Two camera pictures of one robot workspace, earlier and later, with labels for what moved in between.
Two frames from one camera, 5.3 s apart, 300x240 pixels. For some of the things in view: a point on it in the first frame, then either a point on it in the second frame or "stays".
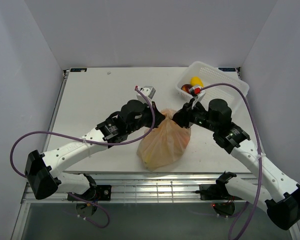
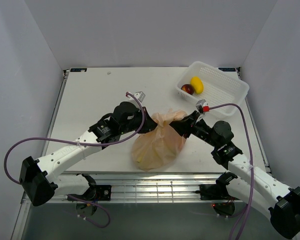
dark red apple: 186,87 stays
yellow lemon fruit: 196,80 stays
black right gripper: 183,116 -> 183,126
